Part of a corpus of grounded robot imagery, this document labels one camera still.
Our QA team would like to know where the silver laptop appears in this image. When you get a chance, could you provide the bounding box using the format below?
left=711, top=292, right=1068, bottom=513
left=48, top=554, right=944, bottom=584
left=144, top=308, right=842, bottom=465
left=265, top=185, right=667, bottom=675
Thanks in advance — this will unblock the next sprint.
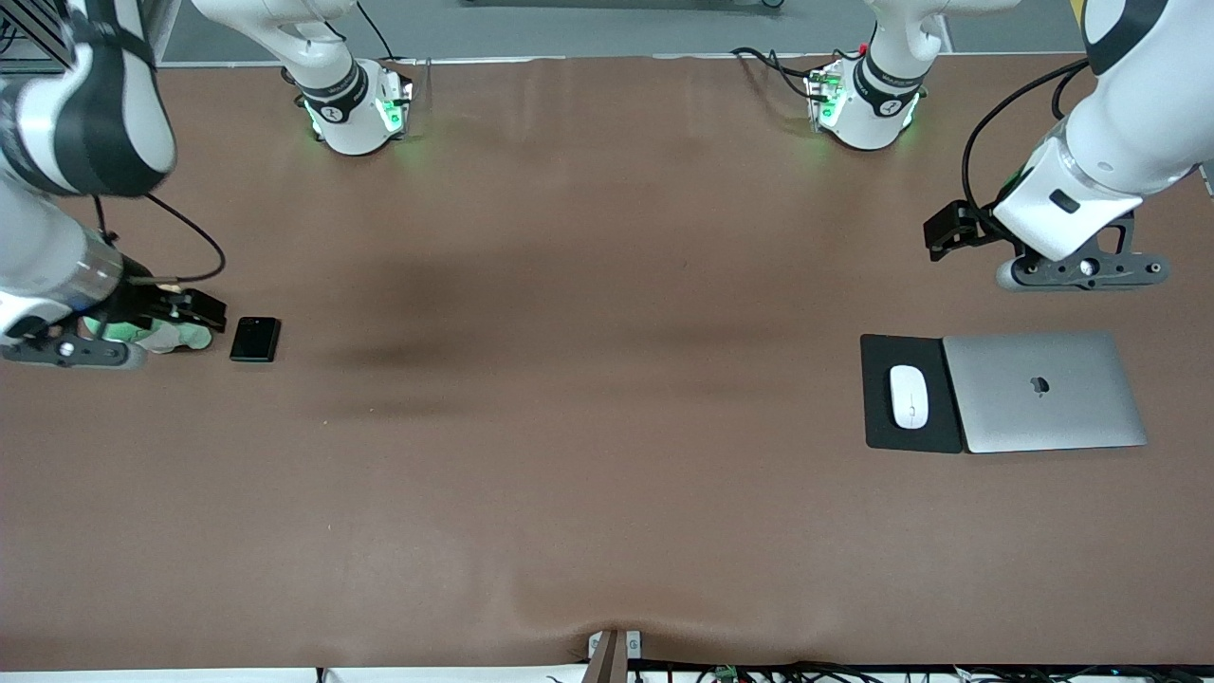
left=942, top=328, right=1150, bottom=455

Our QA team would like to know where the black right base cable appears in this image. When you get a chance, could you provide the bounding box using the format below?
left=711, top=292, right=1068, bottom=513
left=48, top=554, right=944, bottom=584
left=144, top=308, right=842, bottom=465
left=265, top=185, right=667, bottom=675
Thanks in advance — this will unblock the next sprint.
left=355, top=0, right=396, bottom=62

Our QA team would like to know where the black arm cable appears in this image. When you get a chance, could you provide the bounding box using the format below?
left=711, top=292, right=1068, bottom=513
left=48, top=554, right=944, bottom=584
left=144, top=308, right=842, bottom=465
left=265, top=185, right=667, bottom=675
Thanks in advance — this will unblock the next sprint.
left=960, top=58, right=1094, bottom=225
left=90, top=193, right=228, bottom=286

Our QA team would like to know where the metal bracket with post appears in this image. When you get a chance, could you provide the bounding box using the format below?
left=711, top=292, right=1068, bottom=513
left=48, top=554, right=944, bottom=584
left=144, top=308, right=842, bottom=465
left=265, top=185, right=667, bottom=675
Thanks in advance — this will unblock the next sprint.
left=585, top=628, right=643, bottom=683

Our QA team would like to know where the black base cable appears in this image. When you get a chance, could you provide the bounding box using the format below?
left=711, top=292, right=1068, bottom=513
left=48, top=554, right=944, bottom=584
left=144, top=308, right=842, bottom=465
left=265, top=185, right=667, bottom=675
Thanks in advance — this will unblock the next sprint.
left=728, top=45, right=828, bottom=102
left=355, top=0, right=396, bottom=62

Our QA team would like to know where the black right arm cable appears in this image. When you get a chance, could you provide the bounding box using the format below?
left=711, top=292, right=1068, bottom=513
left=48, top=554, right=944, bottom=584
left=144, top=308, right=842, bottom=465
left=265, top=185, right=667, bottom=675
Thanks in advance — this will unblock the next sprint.
left=90, top=193, right=228, bottom=286

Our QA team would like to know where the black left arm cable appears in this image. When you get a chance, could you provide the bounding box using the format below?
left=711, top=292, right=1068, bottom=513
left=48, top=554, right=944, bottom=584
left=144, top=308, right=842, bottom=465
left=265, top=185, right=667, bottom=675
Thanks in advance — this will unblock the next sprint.
left=960, top=58, right=1094, bottom=225

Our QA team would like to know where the green dinosaur plush toy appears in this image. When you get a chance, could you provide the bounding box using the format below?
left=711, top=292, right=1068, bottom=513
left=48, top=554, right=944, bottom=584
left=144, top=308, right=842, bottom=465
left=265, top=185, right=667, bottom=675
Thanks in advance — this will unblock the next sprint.
left=81, top=317, right=215, bottom=356

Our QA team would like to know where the dark mouse pad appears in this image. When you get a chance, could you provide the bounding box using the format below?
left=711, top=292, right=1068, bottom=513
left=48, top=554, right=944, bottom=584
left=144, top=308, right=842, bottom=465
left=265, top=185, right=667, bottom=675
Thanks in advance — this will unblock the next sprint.
left=859, top=332, right=965, bottom=454

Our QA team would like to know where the brown table mat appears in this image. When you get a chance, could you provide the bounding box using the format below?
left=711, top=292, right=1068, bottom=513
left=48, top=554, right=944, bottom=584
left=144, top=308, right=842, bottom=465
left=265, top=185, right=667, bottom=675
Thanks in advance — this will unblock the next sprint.
left=0, top=52, right=1214, bottom=671

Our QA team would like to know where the black left base cable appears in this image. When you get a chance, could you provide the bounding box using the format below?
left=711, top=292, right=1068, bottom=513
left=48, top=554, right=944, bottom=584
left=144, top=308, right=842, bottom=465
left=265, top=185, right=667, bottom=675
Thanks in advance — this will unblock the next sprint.
left=728, top=45, right=828, bottom=102

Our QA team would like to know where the aluminium frame profile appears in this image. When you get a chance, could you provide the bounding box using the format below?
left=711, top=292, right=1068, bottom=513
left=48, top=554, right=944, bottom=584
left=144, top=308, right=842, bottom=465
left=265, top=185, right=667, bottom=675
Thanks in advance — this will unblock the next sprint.
left=0, top=0, right=73, bottom=77

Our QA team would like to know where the black smartphone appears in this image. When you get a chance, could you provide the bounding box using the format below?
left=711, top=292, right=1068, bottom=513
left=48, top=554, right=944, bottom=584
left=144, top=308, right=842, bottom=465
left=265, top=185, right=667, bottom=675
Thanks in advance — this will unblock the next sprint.
left=229, top=316, right=283, bottom=364

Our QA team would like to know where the white computer mouse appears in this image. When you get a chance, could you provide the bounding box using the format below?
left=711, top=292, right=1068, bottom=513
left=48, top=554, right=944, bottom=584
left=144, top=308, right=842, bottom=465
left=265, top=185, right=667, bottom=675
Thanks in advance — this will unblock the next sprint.
left=888, top=364, right=931, bottom=432

